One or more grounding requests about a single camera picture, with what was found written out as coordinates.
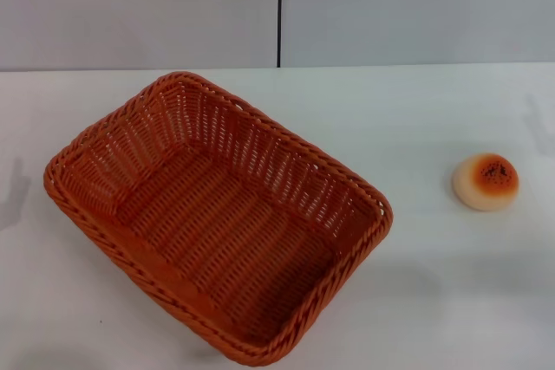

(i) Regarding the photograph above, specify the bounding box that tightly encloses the orange woven plastic basket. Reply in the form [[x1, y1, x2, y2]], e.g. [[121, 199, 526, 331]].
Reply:
[[42, 69, 395, 367]]

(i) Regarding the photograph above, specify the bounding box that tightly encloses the round toy bread bun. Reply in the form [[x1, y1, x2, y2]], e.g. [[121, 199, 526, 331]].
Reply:
[[451, 152, 520, 212]]

